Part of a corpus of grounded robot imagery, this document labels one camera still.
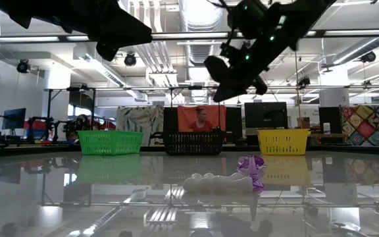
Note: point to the colourful patchwork quilt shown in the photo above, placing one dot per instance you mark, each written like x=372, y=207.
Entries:
x=370, y=125

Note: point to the yellow plastic basket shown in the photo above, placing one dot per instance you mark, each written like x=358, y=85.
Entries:
x=283, y=141

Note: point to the person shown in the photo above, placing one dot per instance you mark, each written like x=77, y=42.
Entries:
x=82, y=122
x=201, y=123

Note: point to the white bottle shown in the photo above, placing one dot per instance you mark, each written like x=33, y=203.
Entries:
x=326, y=128

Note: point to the black plastic basket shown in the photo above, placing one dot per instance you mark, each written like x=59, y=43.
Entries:
x=192, y=145

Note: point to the purple plastic witch hat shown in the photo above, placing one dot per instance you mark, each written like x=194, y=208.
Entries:
x=253, y=176

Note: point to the leaf pattern cloth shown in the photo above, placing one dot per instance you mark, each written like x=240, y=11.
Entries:
x=140, y=118

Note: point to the silver ceiling duct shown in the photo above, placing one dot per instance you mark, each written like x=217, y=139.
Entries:
x=199, y=19
x=357, y=51

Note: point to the green plastic basket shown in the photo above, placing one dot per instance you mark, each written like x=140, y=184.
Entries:
x=110, y=143

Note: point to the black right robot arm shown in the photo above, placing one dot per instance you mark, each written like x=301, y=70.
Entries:
x=308, y=13

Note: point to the purple plastic toy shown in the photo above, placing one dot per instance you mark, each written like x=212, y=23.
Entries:
x=242, y=163

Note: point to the cardboard box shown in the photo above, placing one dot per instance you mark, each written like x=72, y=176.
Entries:
x=303, y=122

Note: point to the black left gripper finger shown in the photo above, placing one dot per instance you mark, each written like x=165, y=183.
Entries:
x=130, y=29

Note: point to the orange cloth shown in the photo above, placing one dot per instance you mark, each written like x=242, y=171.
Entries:
x=184, y=115

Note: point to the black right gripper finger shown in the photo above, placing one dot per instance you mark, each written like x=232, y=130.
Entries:
x=219, y=69
x=230, y=91

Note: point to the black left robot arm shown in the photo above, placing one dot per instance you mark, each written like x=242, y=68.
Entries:
x=44, y=13

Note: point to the black ceiling camera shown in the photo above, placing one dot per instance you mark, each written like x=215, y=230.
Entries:
x=304, y=81
x=23, y=66
x=130, y=60
x=368, y=56

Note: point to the wide black monitor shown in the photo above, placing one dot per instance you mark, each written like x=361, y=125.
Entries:
x=265, y=115

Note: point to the black rig frame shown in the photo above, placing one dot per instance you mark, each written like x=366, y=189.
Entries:
x=48, y=115

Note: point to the long ceiling light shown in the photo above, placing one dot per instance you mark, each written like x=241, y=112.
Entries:
x=189, y=35
x=21, y=39
x=360, y=32
x=311, y=33

